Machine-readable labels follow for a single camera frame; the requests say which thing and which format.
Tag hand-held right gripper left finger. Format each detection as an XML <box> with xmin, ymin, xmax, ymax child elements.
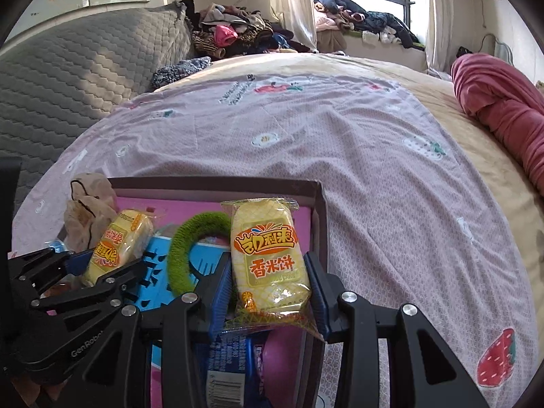
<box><xmin>83</xmin><ymin>251</ymin><xmax>234</xmax><ymax>408</ymax></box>

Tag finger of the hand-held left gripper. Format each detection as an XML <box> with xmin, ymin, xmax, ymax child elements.
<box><xmin>30</xmin><ymin>259</ymin><xmax>148</xmax><ymax>320</ymax></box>
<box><xmin>7</xmin><ymin>249</ymin><xmax>93</xmax><ymax>296</ymax></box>

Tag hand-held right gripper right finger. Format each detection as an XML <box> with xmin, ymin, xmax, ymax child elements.
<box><xmin>303</xmin><ymin>252</ymin><xmax>489</xmax><ymax>408</ymax></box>

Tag yellow rice cracker packet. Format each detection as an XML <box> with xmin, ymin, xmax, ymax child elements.
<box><xmin>81</xmin><ymin>209</ymin><xmax>155</xmax><ymax>288</ymax></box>
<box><xmin>221</xmin><ymin>198</ymin><xmax>329</xmax><ymax>343</ymax></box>

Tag beige sheer scrunchie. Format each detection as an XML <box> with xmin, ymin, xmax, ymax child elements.
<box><xmin>64</xmin><ymin>173</ymin><xmax>118</xmax><ymax>252</ymax></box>

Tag green fuzzy hair tie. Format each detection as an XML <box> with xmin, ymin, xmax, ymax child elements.
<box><xmin>169</xmin><ymin>211</ymin><xmax>239</xmax><ymax>312</ymax></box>

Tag brown cardboard box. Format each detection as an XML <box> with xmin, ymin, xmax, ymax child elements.
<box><xmin>55</xmin><ymin>176</ymin><xmax>331</xmax><ymax>408</ymax></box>

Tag blue biscuit packet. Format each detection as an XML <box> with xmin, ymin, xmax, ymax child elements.
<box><xmin>191</xmin><ymin>334</ymin><xmax>273</xmax><ymax>408</ymax></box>

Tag pink strawberry printed bedsheet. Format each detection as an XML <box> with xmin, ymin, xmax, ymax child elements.
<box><xmin>13</xmin><ymin>68</ymin><xmax>530</xmax><ymax>408</ymax></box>

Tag grey quilted headboard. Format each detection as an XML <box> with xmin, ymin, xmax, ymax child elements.
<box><xmin>0</xmin><ymin>2</ymin><xmax>193</xmax><ymax>222</ymax></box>

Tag dark floral cloth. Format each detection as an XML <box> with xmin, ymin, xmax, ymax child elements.
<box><xmin>151</xmin><ymin>56</ymin><xmax>212</xmax><ymax>91</ymax></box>

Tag beige bed cover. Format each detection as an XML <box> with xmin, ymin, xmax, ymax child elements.
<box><xmin>157</xmin><ymin>51</ymin><xmax>544</xmax><ymax>307</ymax></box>

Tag pile of mixed clothes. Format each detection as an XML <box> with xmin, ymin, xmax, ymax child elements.
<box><xmin>181</xmin><ymin>0</ymin><xmax>314</xmax><ymax>61</ymax></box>

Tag pink folded blanket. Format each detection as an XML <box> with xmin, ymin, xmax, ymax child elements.
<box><xmin>450</xmin><ymin>53</ymin><xmax>544</xmax><ymax>188</ymax></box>

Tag clothes on window sill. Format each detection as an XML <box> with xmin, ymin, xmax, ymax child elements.
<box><xmin>313</xmin><ymin>0</ymin><xmax>426</xmax><ymax>50</ymax></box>

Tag white curtain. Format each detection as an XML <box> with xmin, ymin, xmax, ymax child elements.
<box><xmin>425</xmin><ymin>0</ymin><xmax>458</xmax><ymax>74</ymax></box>
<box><xmin>270</xmin><ymin>0</ymin><xmax>320</xmax><ymax>54</ymax></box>

